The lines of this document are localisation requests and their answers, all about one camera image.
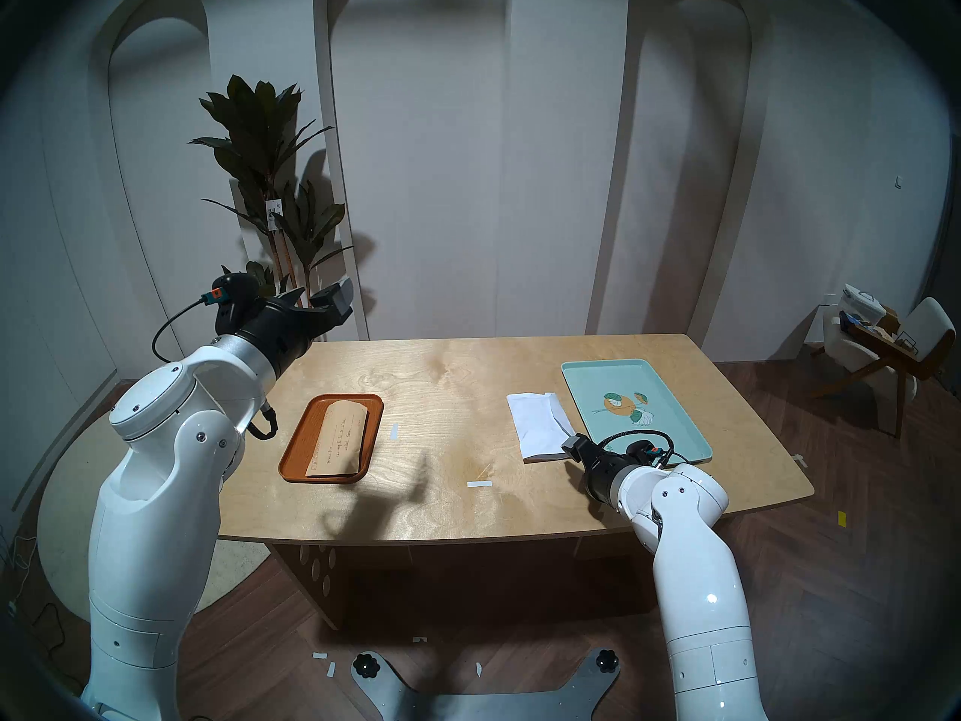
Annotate tall green potted plant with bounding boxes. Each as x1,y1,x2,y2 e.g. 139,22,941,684
189,74,354,341

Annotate light wooden table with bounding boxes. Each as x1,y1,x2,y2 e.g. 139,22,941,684
218,333,815,630

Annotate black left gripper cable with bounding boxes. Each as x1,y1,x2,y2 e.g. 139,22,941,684
152,295,279,440

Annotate teal printed tray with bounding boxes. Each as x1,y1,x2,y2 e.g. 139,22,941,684
561,358,714,469

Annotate white paper envelope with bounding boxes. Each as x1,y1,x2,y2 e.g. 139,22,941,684
507,391,579,463

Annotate brown paper envelope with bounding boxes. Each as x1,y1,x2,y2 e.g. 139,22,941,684
306,400,369,478

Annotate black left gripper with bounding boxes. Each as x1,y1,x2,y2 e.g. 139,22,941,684
238,276,356,377

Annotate orange wooden tray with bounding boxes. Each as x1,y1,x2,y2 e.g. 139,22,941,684
278,394,385,485

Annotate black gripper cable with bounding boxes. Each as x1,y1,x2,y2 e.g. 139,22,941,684
152,295,279,440
597,428,676,466

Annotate white storage box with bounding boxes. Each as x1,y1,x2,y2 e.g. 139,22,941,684
841,284,887,322

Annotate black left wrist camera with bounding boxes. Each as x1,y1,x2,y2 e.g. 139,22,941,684
212,273,260,336

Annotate cream wooden armchair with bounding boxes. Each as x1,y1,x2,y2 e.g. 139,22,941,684
815,297,956,437

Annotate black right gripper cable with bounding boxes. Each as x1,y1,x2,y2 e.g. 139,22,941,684
597,428,676,466

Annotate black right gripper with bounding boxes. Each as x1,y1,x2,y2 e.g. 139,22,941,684
562,435,628,503

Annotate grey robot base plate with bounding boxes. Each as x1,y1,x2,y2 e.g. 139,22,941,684
351,648,622,721

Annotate round beige rug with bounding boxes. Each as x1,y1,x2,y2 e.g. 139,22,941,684
36,382,271,624

